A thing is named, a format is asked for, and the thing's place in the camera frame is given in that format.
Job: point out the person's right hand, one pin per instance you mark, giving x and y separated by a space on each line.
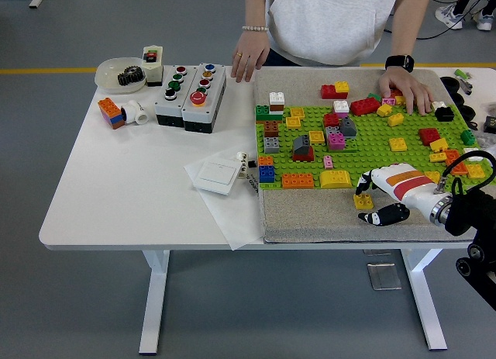
250 52

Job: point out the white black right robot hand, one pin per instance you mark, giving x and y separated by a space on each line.
407 184

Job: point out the person's left hand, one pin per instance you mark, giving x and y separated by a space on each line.
407 83

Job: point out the green studded baseplate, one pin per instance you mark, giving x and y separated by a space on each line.
368 149

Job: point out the person's left forearm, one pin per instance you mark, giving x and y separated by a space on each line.
407 21

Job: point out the person's right forearm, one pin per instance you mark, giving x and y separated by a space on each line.
256 6

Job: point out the black toy tire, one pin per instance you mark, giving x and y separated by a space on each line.
449 84
458 99
467 111

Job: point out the orange long brick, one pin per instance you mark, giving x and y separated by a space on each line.
396 92
298 180
453 157

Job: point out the black wristwatch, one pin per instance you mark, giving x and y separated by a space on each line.
399 63

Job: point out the pale pink brick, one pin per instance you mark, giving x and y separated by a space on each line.
388 102

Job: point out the green flat piece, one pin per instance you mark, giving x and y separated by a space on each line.
373 97

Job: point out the white square brick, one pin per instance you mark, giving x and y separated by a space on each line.
438 104
277 97
341 105
470 150

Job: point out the red long brick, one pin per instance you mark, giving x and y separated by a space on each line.
365 106

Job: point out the black square brick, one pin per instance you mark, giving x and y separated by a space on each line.
444 113

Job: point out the red square brick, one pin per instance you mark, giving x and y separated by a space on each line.
428 135
331 119

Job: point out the green tool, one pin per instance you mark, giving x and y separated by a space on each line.
461 73

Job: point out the dark green square brick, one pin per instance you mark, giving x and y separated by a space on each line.
262 110

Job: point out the metal tool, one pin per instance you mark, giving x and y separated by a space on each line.
466 87

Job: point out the brown flat brick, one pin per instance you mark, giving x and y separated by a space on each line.
277 108

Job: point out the yellow curved brick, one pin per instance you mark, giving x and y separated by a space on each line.
335 179

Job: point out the pink flat brick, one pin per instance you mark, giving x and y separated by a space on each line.
342 114

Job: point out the dark grey slope brick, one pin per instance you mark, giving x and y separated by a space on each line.
348 127

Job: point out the metal floor cover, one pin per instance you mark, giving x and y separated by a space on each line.
383 275
377 253

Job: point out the brown square brick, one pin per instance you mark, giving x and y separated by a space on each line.
271 128

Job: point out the person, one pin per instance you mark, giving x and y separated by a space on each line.
449 17
329 21

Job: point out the grey emergency-stop control box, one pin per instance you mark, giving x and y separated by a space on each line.
197 114

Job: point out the small pink brick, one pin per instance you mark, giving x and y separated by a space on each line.
328 162

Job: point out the pink square brick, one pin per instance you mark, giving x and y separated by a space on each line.
336 140

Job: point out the clear plastic bag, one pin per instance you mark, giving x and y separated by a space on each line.
488 142
490 109

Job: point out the light grey square brick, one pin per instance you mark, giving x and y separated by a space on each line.
272 144
331 129

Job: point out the black box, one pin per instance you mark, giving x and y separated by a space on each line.
490 124

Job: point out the grey three-button control box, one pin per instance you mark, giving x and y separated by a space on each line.
166 109

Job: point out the grey-brown mat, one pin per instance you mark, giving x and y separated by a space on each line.
310 219

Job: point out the dark grey roof brick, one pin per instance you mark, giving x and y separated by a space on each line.
301 142

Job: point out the white labelled connector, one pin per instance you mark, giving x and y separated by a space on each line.
242 156

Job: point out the red slope brick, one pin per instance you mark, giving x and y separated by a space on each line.
304 155

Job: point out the small orange brick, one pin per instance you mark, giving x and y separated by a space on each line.
266 160

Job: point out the small black cube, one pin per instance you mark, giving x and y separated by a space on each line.
252 164

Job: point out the white table leg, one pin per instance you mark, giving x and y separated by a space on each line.
155 297
424 297

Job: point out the black metal gear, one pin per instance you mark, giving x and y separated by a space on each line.
131 76

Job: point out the blue square brick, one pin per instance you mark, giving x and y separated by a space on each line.
267 173

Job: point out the white pipe tee fitting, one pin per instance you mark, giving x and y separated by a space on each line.
135 112

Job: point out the printed label strip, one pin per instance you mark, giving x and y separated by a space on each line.
252 186

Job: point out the cream plastic bowl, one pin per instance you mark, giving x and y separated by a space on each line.
106 74

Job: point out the multicoloured brick stack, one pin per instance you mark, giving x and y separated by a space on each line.
110 109

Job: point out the translucent paper sheet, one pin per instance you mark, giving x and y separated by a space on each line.
236 223

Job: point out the cream red-green switch box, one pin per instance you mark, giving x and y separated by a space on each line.
153 70

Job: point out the white wall switch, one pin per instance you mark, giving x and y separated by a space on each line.
215 177

